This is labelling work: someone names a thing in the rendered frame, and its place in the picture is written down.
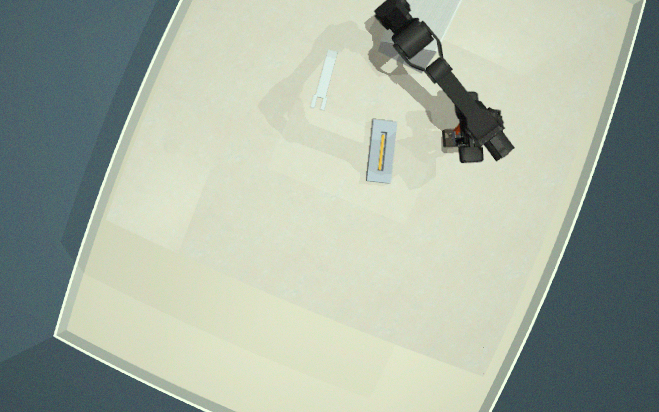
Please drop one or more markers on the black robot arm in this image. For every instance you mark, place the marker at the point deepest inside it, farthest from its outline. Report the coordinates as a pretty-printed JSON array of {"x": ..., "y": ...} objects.
[{"x": 410, "y": 36}]

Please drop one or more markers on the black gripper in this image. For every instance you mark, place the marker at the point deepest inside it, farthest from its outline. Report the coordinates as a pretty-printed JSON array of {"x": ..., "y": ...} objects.
[{"x": 468, "y": 152}]

